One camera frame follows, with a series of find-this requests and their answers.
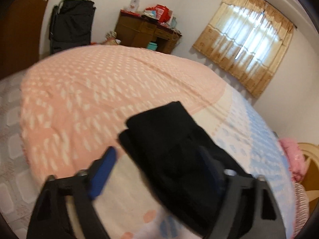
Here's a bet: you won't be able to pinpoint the patterned pink blue bedsheet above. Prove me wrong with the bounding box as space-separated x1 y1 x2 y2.
21 45 296 238

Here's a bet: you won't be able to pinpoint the black folding chair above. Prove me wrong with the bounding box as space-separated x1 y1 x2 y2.
49 0 96 55

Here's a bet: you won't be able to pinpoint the floral bag on floor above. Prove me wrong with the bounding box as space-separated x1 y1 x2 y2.
102 31 121 45

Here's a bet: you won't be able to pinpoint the red gift bag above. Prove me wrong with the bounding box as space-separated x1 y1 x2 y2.
154 4 172 23

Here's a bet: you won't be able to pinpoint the striped pillow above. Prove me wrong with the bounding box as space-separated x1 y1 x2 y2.
292 181 309 238

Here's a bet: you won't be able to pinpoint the black pants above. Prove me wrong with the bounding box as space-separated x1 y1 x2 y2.
118 101 251 236

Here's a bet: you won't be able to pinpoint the cream wooden headboard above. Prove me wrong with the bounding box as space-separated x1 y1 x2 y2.
298 142 319 215

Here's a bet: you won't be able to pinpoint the white greeting card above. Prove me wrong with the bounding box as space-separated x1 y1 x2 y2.
128 0 140 13

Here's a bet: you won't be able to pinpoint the beige patterned curtain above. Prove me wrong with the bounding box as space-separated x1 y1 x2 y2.
193 0 294 98

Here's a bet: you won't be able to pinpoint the teal box under desk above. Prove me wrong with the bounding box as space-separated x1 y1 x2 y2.
147 42 158 51

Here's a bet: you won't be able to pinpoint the pink pillow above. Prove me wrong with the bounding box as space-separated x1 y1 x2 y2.
279 138 307 182

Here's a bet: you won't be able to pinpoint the brown wooden desk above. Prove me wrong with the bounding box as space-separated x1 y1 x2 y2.
114 10 182 54

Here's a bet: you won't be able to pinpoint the brown wooden door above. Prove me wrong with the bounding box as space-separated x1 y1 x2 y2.
1 0 48 79

